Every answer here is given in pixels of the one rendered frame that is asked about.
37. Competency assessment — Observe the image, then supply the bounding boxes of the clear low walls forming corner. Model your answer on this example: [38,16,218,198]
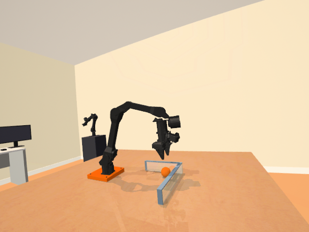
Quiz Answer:
[145,161,183,204]

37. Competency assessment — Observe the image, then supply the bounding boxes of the clear l-shaped low wall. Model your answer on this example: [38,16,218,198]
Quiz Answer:
[144,160,182,205]

